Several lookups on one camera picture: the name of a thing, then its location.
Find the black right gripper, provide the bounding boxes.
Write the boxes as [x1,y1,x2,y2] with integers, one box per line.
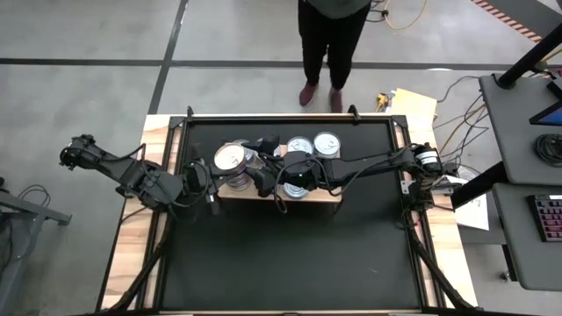
[241,139,329,199]

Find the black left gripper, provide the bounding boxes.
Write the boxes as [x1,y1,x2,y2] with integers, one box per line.
[182,161,241,217]

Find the silver tuna can red label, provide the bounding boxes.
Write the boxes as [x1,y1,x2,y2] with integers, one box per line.
[286,135,315,154]

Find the silver pull-tab tuna can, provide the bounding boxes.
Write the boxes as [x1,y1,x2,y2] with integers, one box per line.
[283,183,311,200]

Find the teal snack tuna can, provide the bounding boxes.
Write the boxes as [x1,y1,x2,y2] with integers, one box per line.
[313,131,342,159]

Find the wooden shelf black metal legs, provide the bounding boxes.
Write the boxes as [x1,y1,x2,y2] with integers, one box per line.
[217,140,343,204]

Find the black table mat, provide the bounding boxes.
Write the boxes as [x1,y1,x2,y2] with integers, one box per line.
[160,121,423,311]

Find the person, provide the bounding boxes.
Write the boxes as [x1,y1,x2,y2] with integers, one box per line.
[297,0,372,114]

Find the yellow paper pad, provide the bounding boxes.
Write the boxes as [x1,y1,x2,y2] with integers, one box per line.
[390,87,438,122]

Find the grey metal stand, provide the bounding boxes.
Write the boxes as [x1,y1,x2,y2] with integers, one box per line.
[0,177,74,316]

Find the white paper sheet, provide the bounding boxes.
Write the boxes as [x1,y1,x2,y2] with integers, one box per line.
[453,191,491,233]

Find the grey desk panel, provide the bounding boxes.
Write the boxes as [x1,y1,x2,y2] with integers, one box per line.
[477,73,562,185]
[491,182,562,291]

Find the backlit black keyboard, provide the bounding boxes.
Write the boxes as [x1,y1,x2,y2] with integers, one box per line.
[525,192,562,243]

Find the monitor with blue screen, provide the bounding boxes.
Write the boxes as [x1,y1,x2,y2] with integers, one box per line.
[528,99,562,128]

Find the black metal rig frame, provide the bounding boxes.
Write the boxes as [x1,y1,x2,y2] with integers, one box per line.
[94,104,479,316]

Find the black floor cable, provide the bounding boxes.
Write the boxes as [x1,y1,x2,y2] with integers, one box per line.
[436,75,482,104]
[367,0,390,24]

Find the yellow extension cable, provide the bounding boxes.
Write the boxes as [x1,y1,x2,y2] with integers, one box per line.
[381,0,429,32]

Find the coiled black cable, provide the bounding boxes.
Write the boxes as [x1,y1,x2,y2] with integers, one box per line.
[533,133,562,168]

